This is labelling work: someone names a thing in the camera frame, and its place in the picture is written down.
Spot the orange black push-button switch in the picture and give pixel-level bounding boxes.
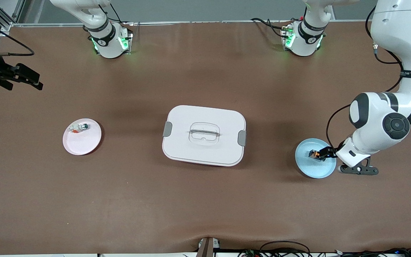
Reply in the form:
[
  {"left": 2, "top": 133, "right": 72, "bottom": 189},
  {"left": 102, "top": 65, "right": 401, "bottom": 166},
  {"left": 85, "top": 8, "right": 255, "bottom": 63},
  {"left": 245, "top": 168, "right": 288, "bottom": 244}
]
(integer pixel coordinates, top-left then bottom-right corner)
[{"left": 308, "top": 149, "right": 326, "bottom": 161}]

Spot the white lidded storage box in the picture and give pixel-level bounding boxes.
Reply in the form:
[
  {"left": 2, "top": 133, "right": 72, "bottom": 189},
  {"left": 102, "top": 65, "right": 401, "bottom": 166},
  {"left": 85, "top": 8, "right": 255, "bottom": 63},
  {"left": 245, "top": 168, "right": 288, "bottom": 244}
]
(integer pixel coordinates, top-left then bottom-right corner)
[{"left": 162, "top": 105, "right": 247, "bottom": 167}]

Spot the light blue round plate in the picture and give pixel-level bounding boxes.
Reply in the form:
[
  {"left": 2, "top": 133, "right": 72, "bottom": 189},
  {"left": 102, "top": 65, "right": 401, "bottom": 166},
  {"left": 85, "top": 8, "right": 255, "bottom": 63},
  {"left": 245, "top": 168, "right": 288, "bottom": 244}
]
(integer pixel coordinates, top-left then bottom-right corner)
[{"left": 295, "top": 138, "right": 337, "bottom": 179}]

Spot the pink round plate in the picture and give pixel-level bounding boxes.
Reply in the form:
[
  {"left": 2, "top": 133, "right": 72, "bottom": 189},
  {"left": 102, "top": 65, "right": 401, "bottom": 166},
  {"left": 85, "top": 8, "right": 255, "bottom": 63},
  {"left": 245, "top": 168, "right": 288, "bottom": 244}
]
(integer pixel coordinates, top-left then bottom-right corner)
[{"left": 62, "top": 118, "right": 102, "bottom": 156}]

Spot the aluminium frame profile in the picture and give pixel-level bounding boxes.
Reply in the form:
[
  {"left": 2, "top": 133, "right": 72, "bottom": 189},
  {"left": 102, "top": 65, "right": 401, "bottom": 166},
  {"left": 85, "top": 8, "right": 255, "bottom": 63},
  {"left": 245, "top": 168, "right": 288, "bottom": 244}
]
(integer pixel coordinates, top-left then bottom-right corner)
[{"left": 0, "top": 0, "right": 26, "bottom": 32}]

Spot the white green push-button switch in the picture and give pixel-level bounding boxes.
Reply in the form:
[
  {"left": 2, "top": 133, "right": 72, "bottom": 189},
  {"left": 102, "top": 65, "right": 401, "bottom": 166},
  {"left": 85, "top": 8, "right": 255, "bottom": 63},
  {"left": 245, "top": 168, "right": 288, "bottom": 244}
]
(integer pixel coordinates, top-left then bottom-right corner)
[{"left": 67, "top": 123, "right": 89, "bottom": 133}]

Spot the right arm base black cable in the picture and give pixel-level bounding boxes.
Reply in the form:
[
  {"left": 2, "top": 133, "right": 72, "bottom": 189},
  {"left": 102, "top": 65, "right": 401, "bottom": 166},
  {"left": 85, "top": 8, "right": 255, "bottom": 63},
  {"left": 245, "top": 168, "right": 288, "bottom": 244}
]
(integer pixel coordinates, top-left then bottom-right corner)
[{"left": 98, "top": 3, "right": 125, "bottom": 25}]

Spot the arm base black cable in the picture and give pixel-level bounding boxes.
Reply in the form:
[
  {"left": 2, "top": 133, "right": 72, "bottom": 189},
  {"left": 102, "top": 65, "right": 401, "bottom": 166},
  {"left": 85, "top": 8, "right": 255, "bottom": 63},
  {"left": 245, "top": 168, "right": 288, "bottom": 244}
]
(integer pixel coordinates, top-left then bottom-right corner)
[
  {"left": 250, "top": 17, "right": 300, "bottom": 39},
  {"left": 98, "top": 3, "right": 125, "bottom": 25}
]

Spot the black cable bundle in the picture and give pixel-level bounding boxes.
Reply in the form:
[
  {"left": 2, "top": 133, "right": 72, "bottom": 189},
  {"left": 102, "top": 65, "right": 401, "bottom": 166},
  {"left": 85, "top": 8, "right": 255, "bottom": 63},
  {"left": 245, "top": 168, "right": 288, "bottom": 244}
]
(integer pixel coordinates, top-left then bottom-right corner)
[{"left": 238, "top": 241, "right": 411, "bottom": 257}]

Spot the left arm base black cable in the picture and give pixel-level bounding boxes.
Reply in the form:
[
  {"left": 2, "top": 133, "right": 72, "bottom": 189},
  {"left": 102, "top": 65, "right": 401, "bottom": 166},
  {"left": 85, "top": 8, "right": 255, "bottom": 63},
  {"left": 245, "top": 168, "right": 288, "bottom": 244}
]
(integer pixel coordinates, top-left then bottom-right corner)
[{"left": 250, "top": 17, "right": 300, "bottom": 39}]

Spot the brown grey table bracket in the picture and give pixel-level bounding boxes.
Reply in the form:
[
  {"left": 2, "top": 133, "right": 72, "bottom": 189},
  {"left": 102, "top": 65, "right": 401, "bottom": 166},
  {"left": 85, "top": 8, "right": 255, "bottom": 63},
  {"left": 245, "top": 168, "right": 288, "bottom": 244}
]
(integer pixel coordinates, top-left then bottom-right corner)
[{"left": 196, "top": 236, "right": 221, "bottom": 257}]

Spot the silver table edge rail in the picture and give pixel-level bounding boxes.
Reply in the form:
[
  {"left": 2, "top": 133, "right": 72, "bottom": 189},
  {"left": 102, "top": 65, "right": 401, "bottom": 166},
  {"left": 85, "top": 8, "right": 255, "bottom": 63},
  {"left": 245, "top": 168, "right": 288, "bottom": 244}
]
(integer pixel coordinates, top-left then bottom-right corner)
[{"left": 11, "top": 20, "right": 374, "bottom": 27}]

